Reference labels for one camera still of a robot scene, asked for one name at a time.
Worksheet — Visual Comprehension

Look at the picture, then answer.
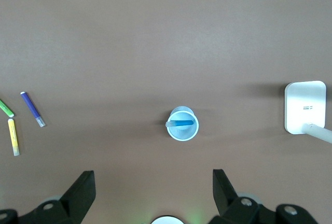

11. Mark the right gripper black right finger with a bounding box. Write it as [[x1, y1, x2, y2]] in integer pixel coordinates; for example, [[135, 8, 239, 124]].
[[207, 169, 319, 224]]

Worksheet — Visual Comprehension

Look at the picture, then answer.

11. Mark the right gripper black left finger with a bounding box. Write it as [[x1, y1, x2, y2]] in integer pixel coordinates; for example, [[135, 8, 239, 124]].
[[0, 171, 96, 224]]

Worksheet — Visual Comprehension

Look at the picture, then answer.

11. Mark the blue marker pen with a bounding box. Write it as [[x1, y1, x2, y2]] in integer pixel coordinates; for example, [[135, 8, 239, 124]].
[[165, 120, 195, 128]]

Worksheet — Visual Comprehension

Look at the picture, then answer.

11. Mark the light blue plastic cup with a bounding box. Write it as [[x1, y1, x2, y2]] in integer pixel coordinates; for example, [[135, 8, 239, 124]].
[[166, 106, 200, 142]]

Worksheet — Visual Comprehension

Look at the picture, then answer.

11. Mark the yellow marker pen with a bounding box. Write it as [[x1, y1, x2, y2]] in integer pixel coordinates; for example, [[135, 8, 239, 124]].
[[7, 118, 20, 157]]

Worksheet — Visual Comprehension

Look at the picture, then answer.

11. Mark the purple marker pen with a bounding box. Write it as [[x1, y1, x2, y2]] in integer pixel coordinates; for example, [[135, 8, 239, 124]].
[[20, 91, 46, 128]]

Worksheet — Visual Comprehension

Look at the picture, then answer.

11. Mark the green marker pen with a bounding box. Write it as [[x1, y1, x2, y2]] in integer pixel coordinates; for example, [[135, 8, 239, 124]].
[[0, 99, 15, 118]]

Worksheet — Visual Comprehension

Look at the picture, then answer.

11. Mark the brown table cover sheet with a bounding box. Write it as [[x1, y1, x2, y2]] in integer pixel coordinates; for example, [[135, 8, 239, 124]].
[[0, 0, 332, 224]]

